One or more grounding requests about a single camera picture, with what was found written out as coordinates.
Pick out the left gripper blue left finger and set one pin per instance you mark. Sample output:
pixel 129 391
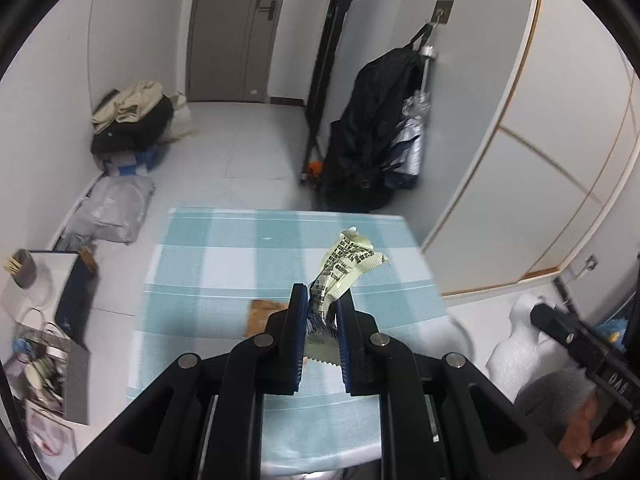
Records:
pixel 202 418

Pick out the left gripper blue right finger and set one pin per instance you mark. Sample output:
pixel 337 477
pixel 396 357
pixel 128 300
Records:
pixel 439 418

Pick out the brown foil sachet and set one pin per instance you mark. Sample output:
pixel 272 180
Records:
pixel 260 311

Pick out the yellow snack wrapper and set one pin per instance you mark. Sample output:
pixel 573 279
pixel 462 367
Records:
pixel 351 256

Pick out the white plastic trash bin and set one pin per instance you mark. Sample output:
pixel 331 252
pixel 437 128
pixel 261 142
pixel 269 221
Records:
pixel 526 354

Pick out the person's right hand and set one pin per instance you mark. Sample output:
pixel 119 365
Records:
pixel 577 442

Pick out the blue floral cushion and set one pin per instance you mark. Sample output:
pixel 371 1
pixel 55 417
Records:
pixel 619 330

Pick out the teal checked tablecloth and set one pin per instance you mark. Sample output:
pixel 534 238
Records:
pixel 213 263

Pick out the white jar with chopsticks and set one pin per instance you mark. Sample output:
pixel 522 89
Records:
pixel 30 284

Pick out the grey plastic mailer bag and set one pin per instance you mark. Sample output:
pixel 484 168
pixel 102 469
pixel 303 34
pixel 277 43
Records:
pixel 114 211

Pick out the silver folded umbrella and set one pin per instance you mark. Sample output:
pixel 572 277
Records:
pixel 405 161

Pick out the blue white cardboard box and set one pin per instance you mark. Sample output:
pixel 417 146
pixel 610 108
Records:
pixel 130 163

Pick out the black hanging backpack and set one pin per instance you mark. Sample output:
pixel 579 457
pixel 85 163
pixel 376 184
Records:
pixel 352 177

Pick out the cream tote bag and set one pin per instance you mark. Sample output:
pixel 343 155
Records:
pixel 181 124

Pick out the beige clothes pile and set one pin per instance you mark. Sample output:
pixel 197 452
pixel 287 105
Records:
pixel 128 106

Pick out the grey entrance door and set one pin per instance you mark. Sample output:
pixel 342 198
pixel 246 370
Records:
pixel 230 50

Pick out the white wall power socket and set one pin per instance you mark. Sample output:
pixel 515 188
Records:
pixel 591 263

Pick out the grey organizer box with cables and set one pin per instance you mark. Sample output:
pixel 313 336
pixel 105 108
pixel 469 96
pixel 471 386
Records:
pixel 55 367

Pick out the metal wall hook plate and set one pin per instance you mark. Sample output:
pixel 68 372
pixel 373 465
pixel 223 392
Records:
pixel 441 12

